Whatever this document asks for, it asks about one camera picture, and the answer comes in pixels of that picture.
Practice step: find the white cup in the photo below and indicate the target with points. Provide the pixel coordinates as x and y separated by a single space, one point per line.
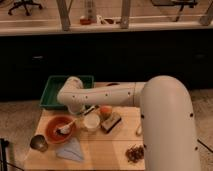
91 122

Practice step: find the orange fruit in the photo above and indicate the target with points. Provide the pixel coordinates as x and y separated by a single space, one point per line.
105 111

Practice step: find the black office chair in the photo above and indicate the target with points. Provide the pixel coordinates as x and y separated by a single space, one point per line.
25 4

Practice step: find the light blue cloth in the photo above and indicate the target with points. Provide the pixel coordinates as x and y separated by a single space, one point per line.
71 151

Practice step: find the green plastic tray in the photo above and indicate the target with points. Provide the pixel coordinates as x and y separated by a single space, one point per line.
54 83

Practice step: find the gripper under arm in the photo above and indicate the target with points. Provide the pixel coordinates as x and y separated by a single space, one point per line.
92 108

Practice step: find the small metal cup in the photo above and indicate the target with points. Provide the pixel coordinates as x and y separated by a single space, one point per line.
38 142

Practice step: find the dark red plate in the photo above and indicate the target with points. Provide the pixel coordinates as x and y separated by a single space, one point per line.
112 84

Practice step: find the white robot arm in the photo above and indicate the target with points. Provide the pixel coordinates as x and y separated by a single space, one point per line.
168 120

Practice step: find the red bowl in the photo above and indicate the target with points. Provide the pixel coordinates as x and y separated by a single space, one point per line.
53 130

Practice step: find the yellow banana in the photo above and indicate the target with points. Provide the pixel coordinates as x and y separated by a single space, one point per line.
139 130

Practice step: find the red and white bottle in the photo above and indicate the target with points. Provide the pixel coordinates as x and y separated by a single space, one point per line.
89 16

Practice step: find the white dish brush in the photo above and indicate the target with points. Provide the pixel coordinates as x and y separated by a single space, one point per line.
66 128

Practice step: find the brown block sponge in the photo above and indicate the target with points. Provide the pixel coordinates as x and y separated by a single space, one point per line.
111 122

